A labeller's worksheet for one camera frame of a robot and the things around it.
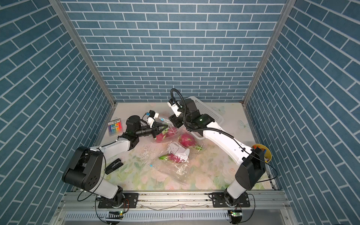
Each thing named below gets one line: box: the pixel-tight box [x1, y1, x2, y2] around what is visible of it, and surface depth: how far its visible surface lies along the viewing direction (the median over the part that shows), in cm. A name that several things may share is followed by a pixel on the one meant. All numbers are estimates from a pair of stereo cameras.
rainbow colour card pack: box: [107, 118, 124, 137], surface depth 105 cm
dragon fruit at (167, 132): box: [155, 127, 179, 143], surface depth 85 cm
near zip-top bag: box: [150, 140, 206, 185], surface depth 84 cm
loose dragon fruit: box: [178, 132, 203, 151], surface depth 91 cm
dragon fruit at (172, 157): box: [157, 153, 185, 164], surface depth 84 cm
